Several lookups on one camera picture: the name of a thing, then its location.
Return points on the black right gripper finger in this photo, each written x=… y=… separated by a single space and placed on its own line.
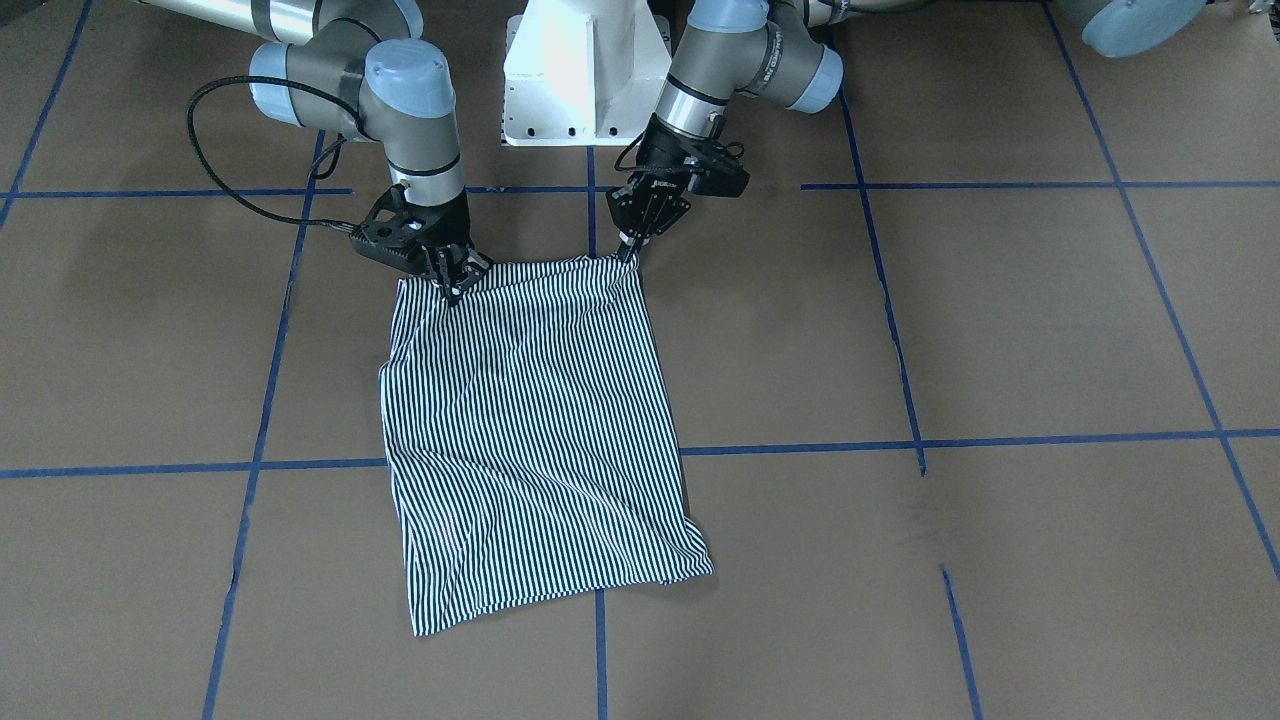
x=468 y=266
x=446 y=270

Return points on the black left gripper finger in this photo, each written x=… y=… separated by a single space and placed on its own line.
x=655 y=219
x=629 y=223

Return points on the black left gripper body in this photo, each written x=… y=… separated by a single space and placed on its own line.
x=657 y=160

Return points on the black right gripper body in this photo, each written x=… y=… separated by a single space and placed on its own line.
x=447 y=222

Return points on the navy white striped polo shirt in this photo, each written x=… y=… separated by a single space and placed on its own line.
x=531 y=448

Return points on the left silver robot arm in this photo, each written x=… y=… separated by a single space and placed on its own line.
x=751 y=48

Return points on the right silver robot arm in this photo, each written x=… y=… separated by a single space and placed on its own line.
x=363 y=71

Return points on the brown paper table mat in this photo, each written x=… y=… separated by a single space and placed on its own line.
x=976 y=389

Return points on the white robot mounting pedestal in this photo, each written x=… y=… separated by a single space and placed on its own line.
x=583 y=73

